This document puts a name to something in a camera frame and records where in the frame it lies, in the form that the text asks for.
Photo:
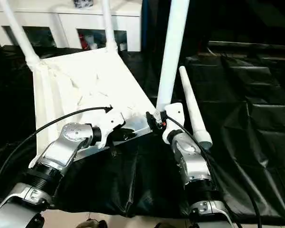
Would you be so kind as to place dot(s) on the white plastic table leg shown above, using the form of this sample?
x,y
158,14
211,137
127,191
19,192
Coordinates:
x,y
173,59
194,104
21,35
108,26

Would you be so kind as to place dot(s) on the white plastic table top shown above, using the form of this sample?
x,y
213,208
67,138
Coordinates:
x,y
90,80

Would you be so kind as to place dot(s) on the red bottle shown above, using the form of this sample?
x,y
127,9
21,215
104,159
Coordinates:
x,y
83,41

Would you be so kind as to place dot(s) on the black flat board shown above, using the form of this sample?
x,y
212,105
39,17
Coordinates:
x,y
251,45

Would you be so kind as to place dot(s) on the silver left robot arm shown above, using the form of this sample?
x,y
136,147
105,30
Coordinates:
x,y
61,145

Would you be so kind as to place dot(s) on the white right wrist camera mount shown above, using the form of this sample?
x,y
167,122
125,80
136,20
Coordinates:
x,y
175,114

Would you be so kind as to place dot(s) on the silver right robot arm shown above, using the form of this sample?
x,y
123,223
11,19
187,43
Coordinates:
x,y
194,161

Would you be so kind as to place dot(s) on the grey black toy figure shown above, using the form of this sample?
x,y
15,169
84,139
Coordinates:
x,y
83,2

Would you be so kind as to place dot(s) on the black mat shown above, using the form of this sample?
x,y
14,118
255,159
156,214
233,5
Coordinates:
x,y
145,180

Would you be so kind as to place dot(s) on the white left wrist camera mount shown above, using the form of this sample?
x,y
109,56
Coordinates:
x,y
111,121

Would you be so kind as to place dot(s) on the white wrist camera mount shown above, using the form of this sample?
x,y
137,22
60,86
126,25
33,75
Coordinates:
x,y
111,121
175,114

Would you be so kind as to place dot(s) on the white cabinet with glass doors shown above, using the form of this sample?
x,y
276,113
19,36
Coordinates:
x,y
69,19

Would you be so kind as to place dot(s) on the small white jar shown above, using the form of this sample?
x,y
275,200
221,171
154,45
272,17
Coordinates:
x,y
94,45
123,46

